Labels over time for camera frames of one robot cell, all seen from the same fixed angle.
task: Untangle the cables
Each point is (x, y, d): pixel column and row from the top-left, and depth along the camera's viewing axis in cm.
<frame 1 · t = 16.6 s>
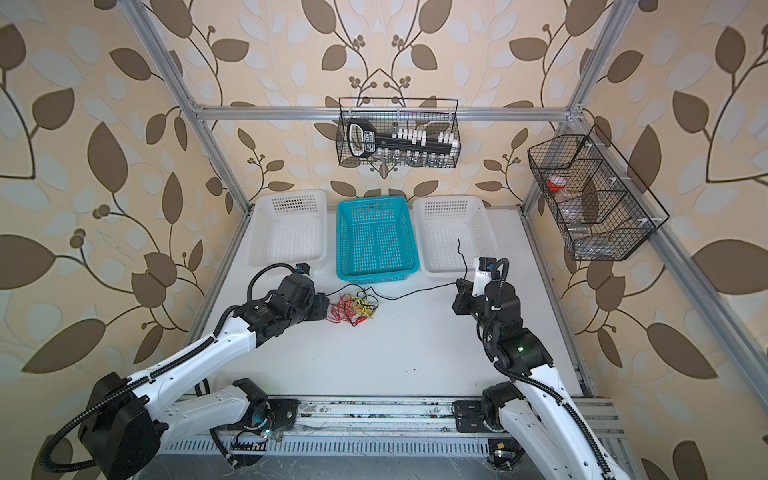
left hand: (323, 300, 83), fingers open
right hand: (459, 284, 75), fingers closed
white plastic basket left: (288, 228, 118), on the table
teal plastic basket: (375, 240, 114), on the table
white plastic basket right: (442, 220, 118), point 2 cm above the table

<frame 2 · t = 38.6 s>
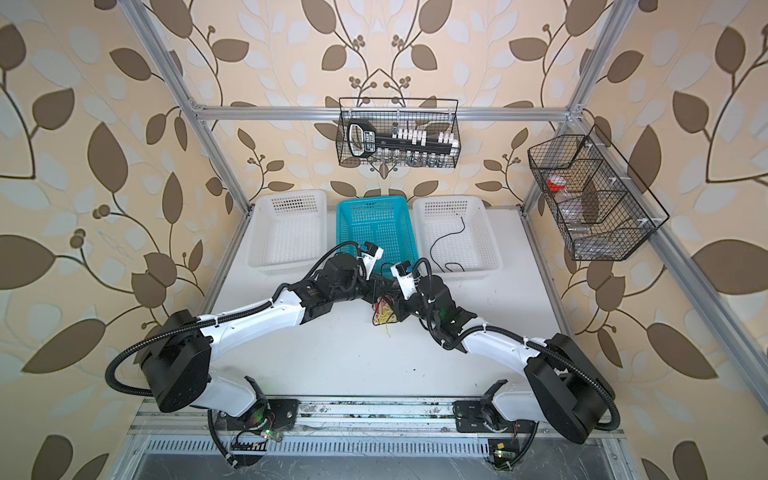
left hand: (395, 281, 79), fingers closed
right hand: (384, 294, 81), fingers closed
the named things where they were.

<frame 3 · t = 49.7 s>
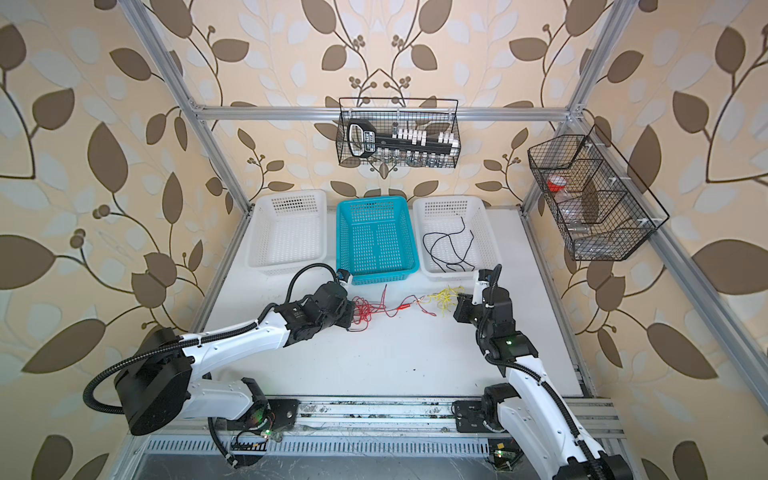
left hand: (353, 303, 86), fingers closed
right hand: (460, 298, 83), fingers closed
the named things where they were.

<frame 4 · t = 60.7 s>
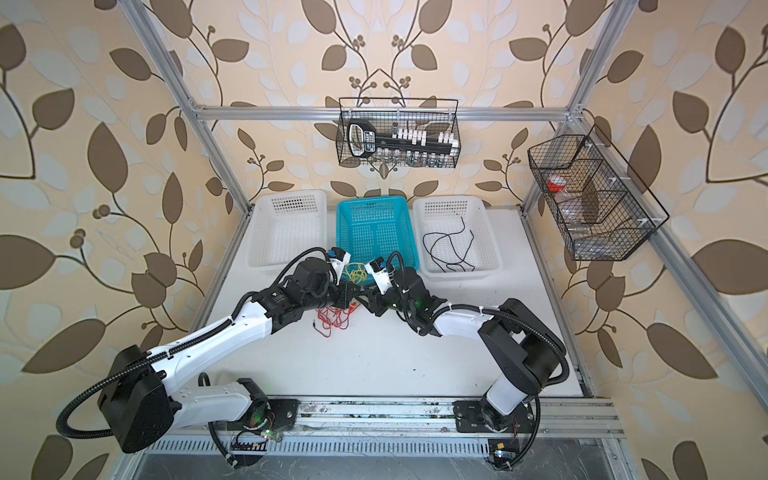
left hand: (362, 287, 79), fingers closed
right hand: (359, 293, 83), fingers open
the named things where they were.

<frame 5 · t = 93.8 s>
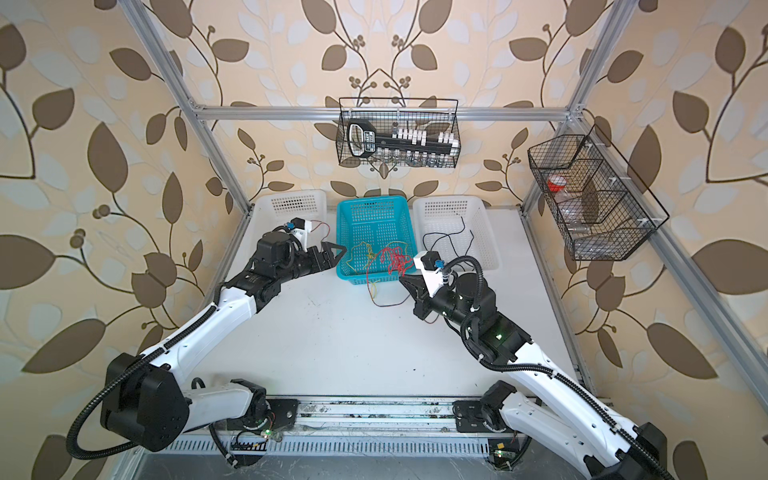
left hand: (337, 249, 79), fingers open
right hand: (403, 280, 68), fingers closed
the named things where they were.

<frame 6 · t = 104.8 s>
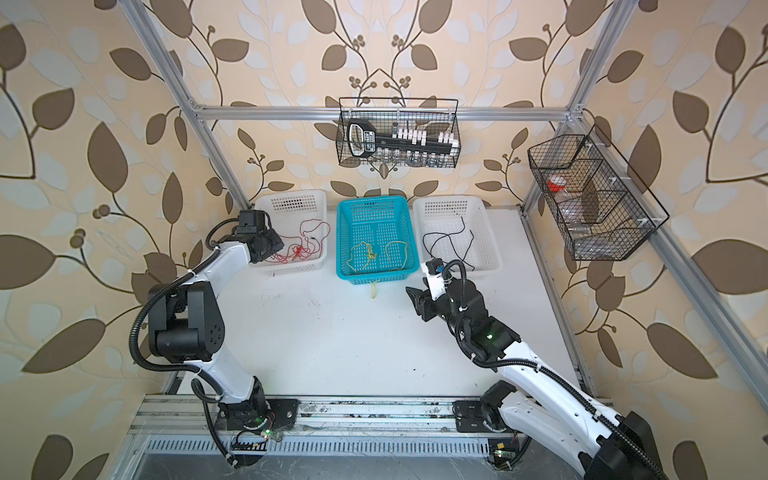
left hand: (273, 239, 94), fingers open
right hand: (416, 287, 76), fingers open
the named things where they were.

